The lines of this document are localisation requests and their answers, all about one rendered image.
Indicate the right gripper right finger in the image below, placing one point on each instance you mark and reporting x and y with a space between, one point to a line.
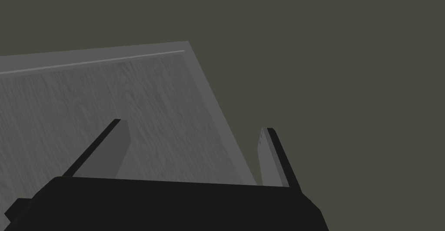
274 161

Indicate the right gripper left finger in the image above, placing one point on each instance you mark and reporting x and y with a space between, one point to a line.
104 154

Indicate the grey wooden door leaf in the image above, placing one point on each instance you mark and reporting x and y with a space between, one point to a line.
69 119

